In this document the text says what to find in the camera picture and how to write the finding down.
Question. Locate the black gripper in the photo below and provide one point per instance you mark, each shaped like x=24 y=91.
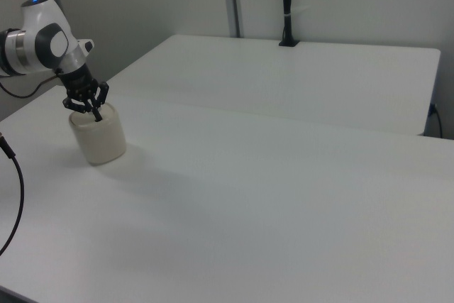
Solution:
x=78 y=81

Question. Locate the cream trash bin with lid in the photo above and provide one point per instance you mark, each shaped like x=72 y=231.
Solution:
x=101 y=140

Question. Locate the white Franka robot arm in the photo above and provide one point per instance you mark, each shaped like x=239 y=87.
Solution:
x=35 y=22

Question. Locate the black pole with base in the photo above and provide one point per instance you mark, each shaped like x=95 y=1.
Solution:
x=286 y=5

